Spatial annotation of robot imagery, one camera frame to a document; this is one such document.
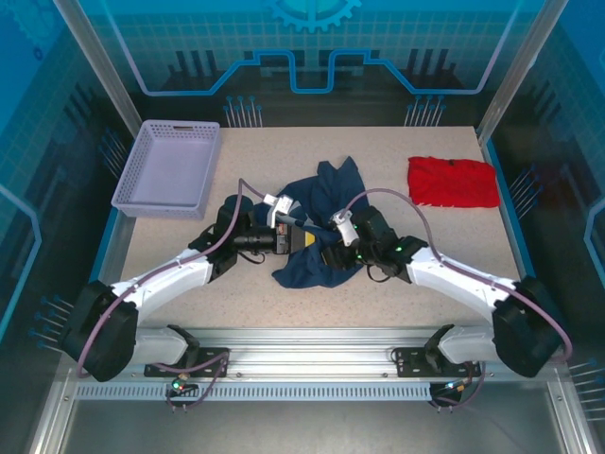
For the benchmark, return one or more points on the red t-shirt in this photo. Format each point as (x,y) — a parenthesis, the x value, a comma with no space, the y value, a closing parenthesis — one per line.
(454,182)

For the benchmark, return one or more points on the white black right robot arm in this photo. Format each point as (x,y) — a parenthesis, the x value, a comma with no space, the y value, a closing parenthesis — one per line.
(454,284)

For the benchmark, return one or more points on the aluminium frame post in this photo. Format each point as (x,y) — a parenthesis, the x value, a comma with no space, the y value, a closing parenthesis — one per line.
(520,61)
(94,57)

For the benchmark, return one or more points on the navy blue t-shirt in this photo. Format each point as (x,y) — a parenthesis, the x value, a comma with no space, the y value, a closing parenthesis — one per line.
(312,269)

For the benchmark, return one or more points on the lavender plastic basket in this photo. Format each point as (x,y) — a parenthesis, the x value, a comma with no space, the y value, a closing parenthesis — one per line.
(165,165)

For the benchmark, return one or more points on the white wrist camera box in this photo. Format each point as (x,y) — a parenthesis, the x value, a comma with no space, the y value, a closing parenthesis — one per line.
(280,208)
(345,227)

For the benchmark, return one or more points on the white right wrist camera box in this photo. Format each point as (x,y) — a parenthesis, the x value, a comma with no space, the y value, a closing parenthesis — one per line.
(345,227)

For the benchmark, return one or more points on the small LED circuit board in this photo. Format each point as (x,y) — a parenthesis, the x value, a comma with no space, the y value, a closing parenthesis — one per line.
(178,385)
(456,385)

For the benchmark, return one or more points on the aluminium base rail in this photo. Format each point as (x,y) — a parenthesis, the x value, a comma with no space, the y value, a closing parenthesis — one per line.
(307,350)

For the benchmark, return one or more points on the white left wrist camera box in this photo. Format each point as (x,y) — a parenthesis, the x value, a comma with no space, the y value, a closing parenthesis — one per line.
(280,208)

